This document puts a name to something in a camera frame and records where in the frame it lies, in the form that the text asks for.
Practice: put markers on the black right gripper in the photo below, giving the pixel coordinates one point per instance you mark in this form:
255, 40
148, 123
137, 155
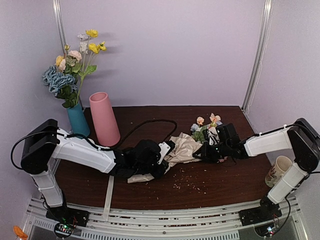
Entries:
208, 152

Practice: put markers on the beige pink wrapping paper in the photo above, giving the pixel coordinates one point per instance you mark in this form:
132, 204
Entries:
185, 146

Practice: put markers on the white ribbon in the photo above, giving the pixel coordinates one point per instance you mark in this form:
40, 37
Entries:
108, 198

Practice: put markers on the right aluminium frame post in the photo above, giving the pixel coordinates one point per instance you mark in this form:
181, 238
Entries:
261, 47

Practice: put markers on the teal frosted vase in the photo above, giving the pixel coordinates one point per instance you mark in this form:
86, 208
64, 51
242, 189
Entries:
78, 121

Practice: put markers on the aluminium frame post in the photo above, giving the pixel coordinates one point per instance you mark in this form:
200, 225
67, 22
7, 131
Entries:
261, 47
56, 4

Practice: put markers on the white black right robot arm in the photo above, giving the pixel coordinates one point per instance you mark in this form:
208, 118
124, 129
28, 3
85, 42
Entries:
299, 139

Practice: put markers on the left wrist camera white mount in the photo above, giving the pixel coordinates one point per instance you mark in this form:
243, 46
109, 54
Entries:
165, 148

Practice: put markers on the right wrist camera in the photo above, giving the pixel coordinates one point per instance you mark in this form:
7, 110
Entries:
224, 133

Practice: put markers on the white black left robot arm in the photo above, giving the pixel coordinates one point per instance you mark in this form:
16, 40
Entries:
48, 141

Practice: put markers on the pink tall vase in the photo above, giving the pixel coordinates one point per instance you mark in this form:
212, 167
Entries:
104, 121

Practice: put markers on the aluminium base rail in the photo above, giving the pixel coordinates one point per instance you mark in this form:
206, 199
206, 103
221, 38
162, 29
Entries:
208, 223

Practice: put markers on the orange object at corner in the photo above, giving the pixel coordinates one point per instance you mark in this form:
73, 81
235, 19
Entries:
20, 234

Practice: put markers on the left aluminium frame post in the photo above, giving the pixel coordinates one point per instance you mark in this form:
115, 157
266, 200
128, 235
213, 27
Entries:
56, 4

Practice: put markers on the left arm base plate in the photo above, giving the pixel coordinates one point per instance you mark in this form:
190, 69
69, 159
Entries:
70, 216

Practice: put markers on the flower bunch pink blue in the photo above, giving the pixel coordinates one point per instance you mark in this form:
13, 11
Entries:
201, 131

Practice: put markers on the floral ceramic mug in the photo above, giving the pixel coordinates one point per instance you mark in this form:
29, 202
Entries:
277, 171

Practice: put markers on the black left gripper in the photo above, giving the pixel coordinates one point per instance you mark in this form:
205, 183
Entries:
158, 174

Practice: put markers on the artificial flowers in teal vase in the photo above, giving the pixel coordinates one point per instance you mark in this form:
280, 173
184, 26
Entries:
65, 78

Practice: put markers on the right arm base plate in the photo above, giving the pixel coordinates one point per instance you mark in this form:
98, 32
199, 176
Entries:
258, 215

